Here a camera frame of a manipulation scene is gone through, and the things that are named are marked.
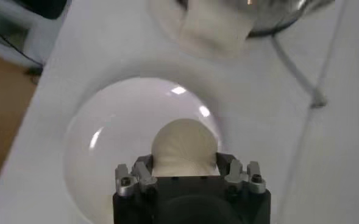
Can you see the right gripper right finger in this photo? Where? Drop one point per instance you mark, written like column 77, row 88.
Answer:
column 235, row 176

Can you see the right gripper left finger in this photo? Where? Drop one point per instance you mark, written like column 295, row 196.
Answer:
column 142, row 179

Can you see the white steamed baozi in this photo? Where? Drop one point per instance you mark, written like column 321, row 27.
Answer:
column 185, row 146

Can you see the perforated steel steamer basket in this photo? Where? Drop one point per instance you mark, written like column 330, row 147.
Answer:
column 276, row 15

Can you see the white round plate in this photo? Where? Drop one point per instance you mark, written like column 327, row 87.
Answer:
column 121, row 121

